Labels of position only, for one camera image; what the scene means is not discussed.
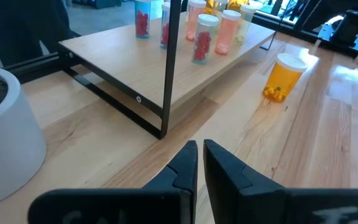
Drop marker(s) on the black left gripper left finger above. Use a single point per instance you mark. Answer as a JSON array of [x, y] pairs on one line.
[[179, 186]]

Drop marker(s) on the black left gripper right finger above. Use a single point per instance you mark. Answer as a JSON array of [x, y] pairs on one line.
[[228, 186]]

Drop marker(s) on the orange pill bottle white cap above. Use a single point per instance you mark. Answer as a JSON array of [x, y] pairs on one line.
[[283, 79], [210, 6], [237, 3]]

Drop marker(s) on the blue pill bottle red pills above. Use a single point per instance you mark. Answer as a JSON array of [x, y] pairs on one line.
[[204, 43], [142, 18], [165, 28]]

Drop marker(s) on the pink pill bottle white cap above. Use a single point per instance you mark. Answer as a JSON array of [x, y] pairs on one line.
[[194, 21], [227, 34]]

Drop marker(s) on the yellow-green pill bottle white cap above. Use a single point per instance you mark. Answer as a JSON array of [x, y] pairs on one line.
[[245, 26]]

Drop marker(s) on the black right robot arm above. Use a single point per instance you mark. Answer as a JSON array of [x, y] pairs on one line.
[[350, 26]]

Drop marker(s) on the wooden shelf with black legs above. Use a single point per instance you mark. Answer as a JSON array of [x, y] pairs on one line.
[[120, 59]]

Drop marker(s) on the snake plant in white pot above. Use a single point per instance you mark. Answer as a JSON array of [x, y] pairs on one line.
[[8, 140]]

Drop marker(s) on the person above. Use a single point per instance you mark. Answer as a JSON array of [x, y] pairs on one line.
[[17, 28]]

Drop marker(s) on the black aluminium table frame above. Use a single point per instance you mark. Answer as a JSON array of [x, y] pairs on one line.
[[36, 67]]

